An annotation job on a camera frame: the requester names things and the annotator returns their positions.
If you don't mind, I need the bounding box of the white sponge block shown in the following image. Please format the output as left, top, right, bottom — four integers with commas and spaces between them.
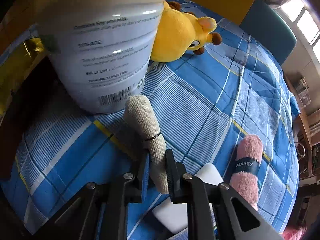
152, 163, 225, 234

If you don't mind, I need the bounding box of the beige sock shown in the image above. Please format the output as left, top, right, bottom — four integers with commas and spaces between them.
123, 95, 169, 194

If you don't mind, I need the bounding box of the pink towel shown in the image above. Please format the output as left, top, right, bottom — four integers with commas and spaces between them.
230, 134, 263, 211

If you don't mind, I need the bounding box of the blue tissue pack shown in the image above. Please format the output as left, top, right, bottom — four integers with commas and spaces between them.
168, 228, 188, 240

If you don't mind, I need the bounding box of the blue plaid bed cover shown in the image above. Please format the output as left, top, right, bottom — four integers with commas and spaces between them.
1, 0, 299, 233

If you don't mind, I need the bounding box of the white protein powder can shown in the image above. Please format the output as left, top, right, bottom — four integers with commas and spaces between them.
34, 0, 165, 114

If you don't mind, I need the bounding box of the gold metal tray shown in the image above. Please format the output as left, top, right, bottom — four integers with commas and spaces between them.
0, 37, 47, 117

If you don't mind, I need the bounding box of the grey yellow blue headboard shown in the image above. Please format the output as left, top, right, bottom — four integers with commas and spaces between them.
191, 0, 297, 64

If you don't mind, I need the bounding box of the window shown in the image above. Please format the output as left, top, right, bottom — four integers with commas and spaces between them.
280, 0, 319, 62

